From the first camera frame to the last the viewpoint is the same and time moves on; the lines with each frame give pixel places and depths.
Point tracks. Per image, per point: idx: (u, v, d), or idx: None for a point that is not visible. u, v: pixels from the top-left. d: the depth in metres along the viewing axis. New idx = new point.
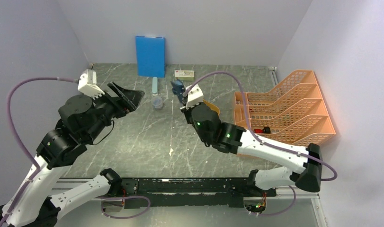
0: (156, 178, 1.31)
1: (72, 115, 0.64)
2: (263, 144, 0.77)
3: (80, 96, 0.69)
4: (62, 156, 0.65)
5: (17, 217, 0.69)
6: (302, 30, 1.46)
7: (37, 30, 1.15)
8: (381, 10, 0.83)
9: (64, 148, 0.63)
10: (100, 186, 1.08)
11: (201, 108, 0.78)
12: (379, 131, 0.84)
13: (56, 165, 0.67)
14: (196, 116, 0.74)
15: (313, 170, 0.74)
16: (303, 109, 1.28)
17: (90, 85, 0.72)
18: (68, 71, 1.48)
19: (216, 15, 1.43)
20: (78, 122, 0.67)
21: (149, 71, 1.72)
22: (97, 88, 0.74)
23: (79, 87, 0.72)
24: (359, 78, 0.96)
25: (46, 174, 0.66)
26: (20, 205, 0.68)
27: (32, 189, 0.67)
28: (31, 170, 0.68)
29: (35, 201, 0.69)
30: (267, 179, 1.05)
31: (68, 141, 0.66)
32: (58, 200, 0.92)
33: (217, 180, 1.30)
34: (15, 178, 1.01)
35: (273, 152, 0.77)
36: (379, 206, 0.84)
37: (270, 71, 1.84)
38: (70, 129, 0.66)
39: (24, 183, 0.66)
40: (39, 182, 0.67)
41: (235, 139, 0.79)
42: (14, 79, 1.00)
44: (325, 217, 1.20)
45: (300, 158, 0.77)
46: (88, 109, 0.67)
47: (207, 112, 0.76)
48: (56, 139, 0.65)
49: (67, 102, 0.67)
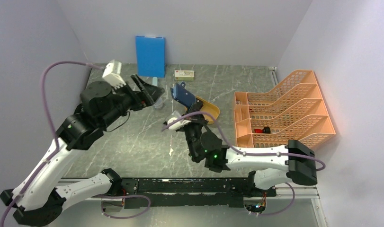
0: (156, 178, 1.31)
1: (93, 98, 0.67)
2: (245, 155, 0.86)
3: (100, 82, 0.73)
4: (81, 139, 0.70)
5: (28, 199, 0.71)
6: (302, 30, 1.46)
7: (36, 30, 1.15)
8: (381, 10, 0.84)
9: (83, 131, 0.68)
10: (102, 182, 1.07)
11: (209, 134, 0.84)
12: (379, 130, 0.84)
13: (73, 148, 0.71)
14: (206, 144, 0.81)
15: (294, 167, 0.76)
16: (303, 109, 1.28)
17: (113, 74, 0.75)
18: (69, 71, 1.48)
19: (216, 14, 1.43)
20: (98, 106, 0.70)
21: (149, 71, 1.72)
22: (120, 78, 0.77)
23: (104, 75, 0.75)
24: (358, 78, 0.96)
25: (64, 155, 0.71)
26: (34, 186, 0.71)
27: (48, 170, 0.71)
28: (48, 152, 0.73)
29: (46, 184, 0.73)
30: (266, 179, 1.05)
31: (86, 125, 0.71)
32: (63, 191, 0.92)
33: (217, 180, 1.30)
34: (16, 178, 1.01)
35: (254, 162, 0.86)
36: (379, 206, 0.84)
37: (270, 71, 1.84)
38: (90, 113, 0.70)
39: (41, 163, 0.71)
40: (56, 163, 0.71)
41: (223, 157, 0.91)
42: (14, 79, 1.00)
44: (326, 217, 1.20)
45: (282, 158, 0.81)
46: (108, 94, 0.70)
47: (214, 140, 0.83)
48: (75, 122, 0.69)
49: (89, 87, 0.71)
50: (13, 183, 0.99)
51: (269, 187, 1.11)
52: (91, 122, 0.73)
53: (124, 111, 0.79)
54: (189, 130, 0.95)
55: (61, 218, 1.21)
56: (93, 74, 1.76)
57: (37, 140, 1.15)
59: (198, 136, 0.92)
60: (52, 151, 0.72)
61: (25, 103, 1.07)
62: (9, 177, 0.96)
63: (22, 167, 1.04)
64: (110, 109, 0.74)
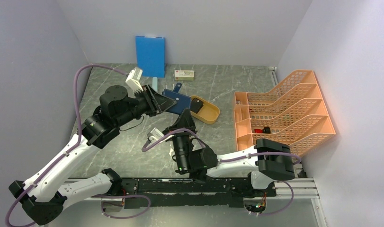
0: (156, 178, 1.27)
1: (111, 101, 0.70)
2: (221, 162, 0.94)
3: (117, 86, 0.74)
4: (100, 137, 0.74)
5: (41, 189, 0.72)
6: (302, 30, 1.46)
7: (37, 29, 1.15)
8: (382, 10, 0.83)
9: (102, 131, 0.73)
10: (102, 182, 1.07)
11: (209, 150, 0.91)
12: (379, 130, 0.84)
13: (92, 144, 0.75)
14: (207, 160, 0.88)
15: (263, 167, 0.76)
16: (303, 109, 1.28)
17: (132, 81, 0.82)
18: (69, 71, 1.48)
19: (217, 15, 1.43)
20: (116, 108, 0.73)
21: (149, 71, 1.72)
22: (138, 84, 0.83)
23: (126, 81, 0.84)
24: (358, 78, 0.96)
25: (84, 149, 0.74)
26: (49, 178, 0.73)
27: (65, 163, 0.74)
28: (67, 145, 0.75)
29: (59, 178, 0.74)
30: (259, 179, 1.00)
31: (105, 125, 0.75)
32: (65, 190, 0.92)
33: (217, 180, 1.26)
34: (19, 178, 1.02)
35: (230, 165, 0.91)
36: (381, 207, 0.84)
37: (270, 71, 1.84)
38: (108, 115, 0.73)
39: (60, 155, 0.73)
40: (74, 156, 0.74)
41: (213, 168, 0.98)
42: (14, 79, 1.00)
44: (325, 217, 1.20)
45: (251, 160, 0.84)
46: (124, 98, 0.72)
47: (213, 156, 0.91)
48: (94, 123, 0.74)
49: (107, 91, 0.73)
50: None
51: (267, 186, 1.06)
52: (109, 122, 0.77)
53: (138, 115, 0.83)
54: (176, 144, 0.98)
55: (62, 218, 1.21)
56: (93, 74, 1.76)
57: (37, 140, 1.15)
59: (186, 150, 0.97)
60: (72, 145, 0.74)
61: (25, 103, 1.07)
62: (10, 177, 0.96)
63: (23, 167, 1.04)
64: (126, 110, 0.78)
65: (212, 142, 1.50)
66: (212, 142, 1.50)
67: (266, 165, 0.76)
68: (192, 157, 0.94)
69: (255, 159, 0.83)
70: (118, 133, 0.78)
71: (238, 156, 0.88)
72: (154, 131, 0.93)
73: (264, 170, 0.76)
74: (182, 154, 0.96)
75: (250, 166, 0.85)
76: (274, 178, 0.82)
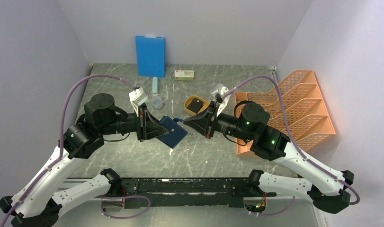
0: (156, 178, 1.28)
1: (96, 110, 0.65)
2: (306, 160, 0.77)
3: (103, 94, 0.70)
4: (83, 149, 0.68)
5: (27, 207, 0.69)
6: (302, 30, 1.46)
7: (36, 30, 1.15)
8: (380, 10, 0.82)
9: (84, 141, 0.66)
10: (101, 184, 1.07)
11: (254, 105, 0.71)
12: (378, 130, 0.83)
13: (74, 157, 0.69)
14: (248, 116, 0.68)
15: (346, 198, 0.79)
16: (303, 109, 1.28)
17: (132, 103, 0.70)
18: (68, 71, 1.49)
19: (218, 15, 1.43)
20: (100, 117, 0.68)
21: (149, 71, 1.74)
22: (136, 109, 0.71)
23: (129, 95, 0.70)
24: (359, 78, 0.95)
25: (66, 163, 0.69)
26: (33, 194, 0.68)
27: (49, 178, 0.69)
28: (49, 159, 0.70)
29: (46, 193, 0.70)
30: (279, 187, 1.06)
31: (88, 135, 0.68)
32: (59, 197, 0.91)
33: (217, 180, 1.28)
34: (19, 177, 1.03)
35: (314, 173, 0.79)
36: None
37: (270, 71, 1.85)
38: (92, 124, 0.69)
39: (42, 171, 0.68)
40: (57, 170, 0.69)
41: (279, 148, 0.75)
42: (15, 79, 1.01)
44: (325, 217, 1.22)
45: (337, 184, 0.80)
46: (111, 106, 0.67)
47: (260, 111, 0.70)
48: (77, 132, 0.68)
49: (93, 98, 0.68)
50: (15, 184, 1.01)
51: (267, 190, 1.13)
52: (93, 131, 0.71)
53: (123, 131, 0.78)
54: (222, 117, 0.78)
55: (62, 218, 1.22)
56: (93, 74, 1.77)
57: (36, 140, 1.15)
59: (236, 123, 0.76)
60: (54, 159, 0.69)
61: (25, 103, 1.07)
62: (10, 177, 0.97)
63: (22, 168, 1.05)
64: (111, 121, 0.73)
65: (212, 142, 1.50)
66: (212, 142, 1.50)
67: (345, 184, 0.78)
68: (241, 123, 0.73)
69: (342, 187, 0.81)
70: (103, 143, 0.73)
71: (328, 172, 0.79)
72: (216, 91, 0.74)
73: (344, 204, 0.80)
74: (229, 125, 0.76)
75: (332, 187, 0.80)
76: (327, 201, 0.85)
